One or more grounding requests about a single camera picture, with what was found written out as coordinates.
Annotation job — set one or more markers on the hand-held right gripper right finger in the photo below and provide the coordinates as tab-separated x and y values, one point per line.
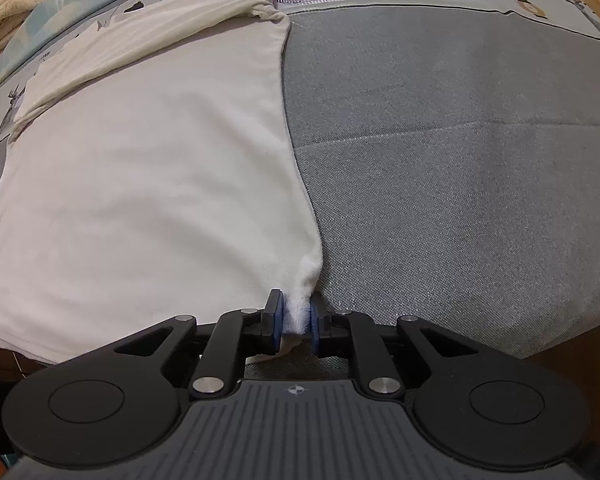
314	325

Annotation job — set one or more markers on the white shirt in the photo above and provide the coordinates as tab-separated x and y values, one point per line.
155	185

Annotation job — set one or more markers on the grey printed bed sheet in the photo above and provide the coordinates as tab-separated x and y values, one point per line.
455	160

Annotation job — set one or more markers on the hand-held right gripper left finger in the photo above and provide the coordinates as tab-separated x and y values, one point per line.
278	320

